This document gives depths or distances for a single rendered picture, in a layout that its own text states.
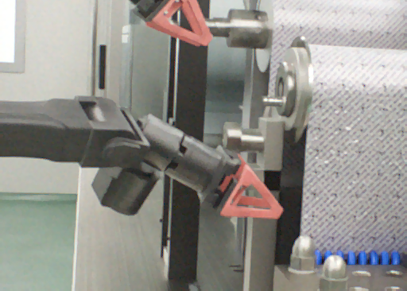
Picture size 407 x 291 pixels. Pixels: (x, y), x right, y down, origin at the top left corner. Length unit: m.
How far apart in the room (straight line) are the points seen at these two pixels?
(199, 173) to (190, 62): 0.39
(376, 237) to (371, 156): 0.11
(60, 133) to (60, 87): 5.67
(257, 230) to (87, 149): 0.32
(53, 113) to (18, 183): 5.77
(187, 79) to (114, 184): 0.39
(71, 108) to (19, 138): 0.07
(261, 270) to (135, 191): 0.25
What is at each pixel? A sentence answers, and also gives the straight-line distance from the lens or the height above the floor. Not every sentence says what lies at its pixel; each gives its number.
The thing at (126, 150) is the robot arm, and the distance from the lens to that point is 0.94.
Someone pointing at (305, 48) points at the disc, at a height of 1.31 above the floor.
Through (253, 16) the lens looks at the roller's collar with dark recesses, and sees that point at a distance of 1.33.
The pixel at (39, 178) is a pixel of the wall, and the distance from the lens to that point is 6.68.
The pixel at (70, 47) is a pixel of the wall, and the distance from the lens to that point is 6.58.
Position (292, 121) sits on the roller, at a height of 1.21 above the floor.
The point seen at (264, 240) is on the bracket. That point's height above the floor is 1.03.
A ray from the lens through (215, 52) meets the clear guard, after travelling 2.07.
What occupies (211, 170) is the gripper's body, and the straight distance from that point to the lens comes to 1.00.
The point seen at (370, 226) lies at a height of 1.07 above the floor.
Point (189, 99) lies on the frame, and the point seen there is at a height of 1.21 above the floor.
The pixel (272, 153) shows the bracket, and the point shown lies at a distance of 1.12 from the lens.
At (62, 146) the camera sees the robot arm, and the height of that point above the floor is 1.18.
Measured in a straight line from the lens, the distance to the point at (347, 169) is 1.08.
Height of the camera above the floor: 1.30
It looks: 7 degrees down
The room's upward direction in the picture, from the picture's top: 3 degrees clockwise
